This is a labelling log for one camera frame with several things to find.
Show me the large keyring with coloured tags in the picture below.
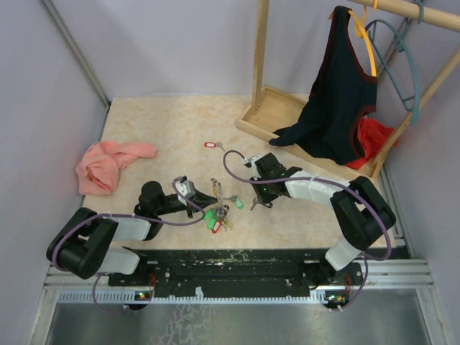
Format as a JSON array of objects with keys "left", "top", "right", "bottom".
[{"left": 204, "top": 178, "right": 231, "bottom": 234}]

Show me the key with black fob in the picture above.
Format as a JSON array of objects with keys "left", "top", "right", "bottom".
[{"left": 250, "top": 198, "right": 273, "bottom": 211}]

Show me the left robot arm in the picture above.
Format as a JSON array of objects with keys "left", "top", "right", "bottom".
[{"left": 46, "top": 176, "right": 218, "bottom": 285}]

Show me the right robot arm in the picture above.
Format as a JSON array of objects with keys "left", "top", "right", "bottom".
[{"left": 245, "top": 153, "right": 396, "bottom": 285}]

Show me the key with green tag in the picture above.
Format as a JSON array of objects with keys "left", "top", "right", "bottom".
[{"left": 223, "top": 195, "right": 244, "bottom": 209}]

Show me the key with red tag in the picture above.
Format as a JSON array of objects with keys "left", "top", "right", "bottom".
[{"left": 203, "top": 142, "right": 225, "bottom": 152}]

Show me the pink crumpled cloth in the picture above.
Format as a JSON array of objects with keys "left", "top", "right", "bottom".
[{"left": 75, "top": 141, "right": 157, "bottom": 196}]

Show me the red cloth in rack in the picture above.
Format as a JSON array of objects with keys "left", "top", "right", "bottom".
[{"left": 346, "top": 118, "right": 395, "bottom": 170}]

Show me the dark navy tank top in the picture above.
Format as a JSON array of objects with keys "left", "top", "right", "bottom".
[{"left": 269, "top": 6, "right": 377, "bottom": 165}]

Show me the blue-grey clothes hanger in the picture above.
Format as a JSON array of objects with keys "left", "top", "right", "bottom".
[{"left": 366, "top": 18, "right": 421, "bottom": 127}]

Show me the yellow clothes hanger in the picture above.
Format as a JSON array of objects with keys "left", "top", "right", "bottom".
[{"left": 348, "top": 5, "right": 377, "bottom": 77}]

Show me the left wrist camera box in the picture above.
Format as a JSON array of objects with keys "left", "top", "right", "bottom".
[{"left": 173, "top": 176, "right": 196, "bottom": 203}]

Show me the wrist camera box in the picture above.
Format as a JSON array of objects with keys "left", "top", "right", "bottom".
[
  {"left": 244, "top": 155, "right": 262, "bottom": 180},
  {"left": 173, "top": 176, "right": 196, "bottom": 203}
]

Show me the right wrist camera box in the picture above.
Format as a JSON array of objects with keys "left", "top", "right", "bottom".
[{"left": 244, "top": 155, "right": 262, "bottom": 180}]

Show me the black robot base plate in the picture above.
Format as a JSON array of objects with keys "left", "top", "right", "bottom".
[{"left": 109, "top": 249, "right": 368, "bottom": 308}]

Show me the grey wall corner rail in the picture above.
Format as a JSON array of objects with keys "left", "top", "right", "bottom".
[{"left": 38, "top": 0, "right": 111, "bottom": 107}]

